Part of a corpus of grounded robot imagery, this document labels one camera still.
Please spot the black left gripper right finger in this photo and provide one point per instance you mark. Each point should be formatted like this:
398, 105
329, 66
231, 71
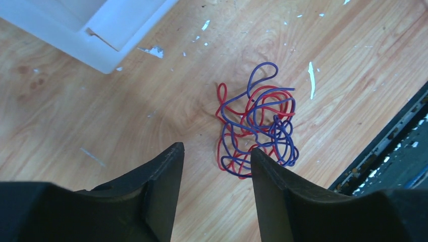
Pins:
291, 208

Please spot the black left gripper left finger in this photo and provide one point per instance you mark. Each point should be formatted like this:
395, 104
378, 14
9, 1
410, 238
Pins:
138, 206

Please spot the white plastic bin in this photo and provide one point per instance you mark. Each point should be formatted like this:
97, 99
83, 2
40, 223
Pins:
98, 33

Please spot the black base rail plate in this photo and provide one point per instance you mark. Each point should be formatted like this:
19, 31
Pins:
396, 158

